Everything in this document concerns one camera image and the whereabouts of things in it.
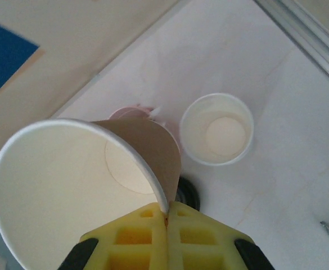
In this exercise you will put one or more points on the stack of black cup lids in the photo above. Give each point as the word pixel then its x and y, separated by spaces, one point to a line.
pixel 191 194

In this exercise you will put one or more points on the aluminium side rail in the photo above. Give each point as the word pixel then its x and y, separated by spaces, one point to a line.
pixel 307 28

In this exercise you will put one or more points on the stack of brown paper cups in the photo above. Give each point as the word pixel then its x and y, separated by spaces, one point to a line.
pixel 217 132

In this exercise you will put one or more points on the brown paper coffee cup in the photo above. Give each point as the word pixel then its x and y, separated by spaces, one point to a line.
pixel 68 168

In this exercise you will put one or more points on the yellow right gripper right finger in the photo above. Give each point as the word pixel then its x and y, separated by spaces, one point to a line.
pixel 209 247

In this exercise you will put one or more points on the pink cup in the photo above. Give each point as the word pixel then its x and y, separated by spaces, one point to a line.
pixel 130 111

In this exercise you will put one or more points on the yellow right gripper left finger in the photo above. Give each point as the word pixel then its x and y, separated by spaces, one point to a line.
pixel 130 247

